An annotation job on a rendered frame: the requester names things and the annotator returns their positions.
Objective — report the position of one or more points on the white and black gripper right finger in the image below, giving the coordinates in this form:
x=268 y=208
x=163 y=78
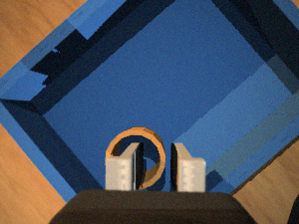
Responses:
x=187 y=173

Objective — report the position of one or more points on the blue open-top crate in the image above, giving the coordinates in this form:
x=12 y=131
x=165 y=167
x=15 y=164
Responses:
x=219 y=76

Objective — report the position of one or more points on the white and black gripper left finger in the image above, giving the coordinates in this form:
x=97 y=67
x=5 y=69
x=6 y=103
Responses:
x=125 y=172

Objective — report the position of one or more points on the orange ring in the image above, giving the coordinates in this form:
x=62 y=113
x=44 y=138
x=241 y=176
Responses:
x=152 y=175

